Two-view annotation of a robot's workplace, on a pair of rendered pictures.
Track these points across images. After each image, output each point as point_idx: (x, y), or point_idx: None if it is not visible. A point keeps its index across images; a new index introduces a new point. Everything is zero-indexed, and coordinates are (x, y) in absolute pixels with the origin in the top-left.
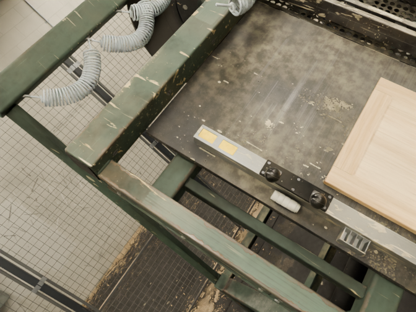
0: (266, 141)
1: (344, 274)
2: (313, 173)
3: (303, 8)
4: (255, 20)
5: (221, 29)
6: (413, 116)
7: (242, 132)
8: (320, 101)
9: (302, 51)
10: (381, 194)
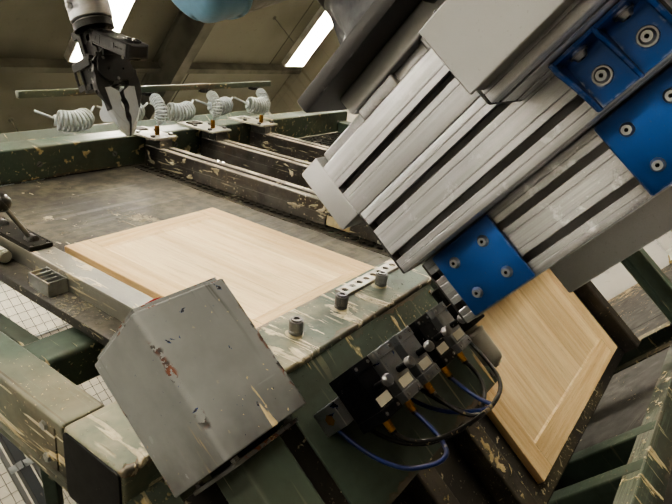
0: (29, 225)
1: (25, 331)
2: (61, 247)
3: (174, 173)
4: (113, 173)
5: (56, 158)
6: (224, 229)
7: (8, 218)
8: (128, 215)
9: (144, 191)
10: (124, 260)
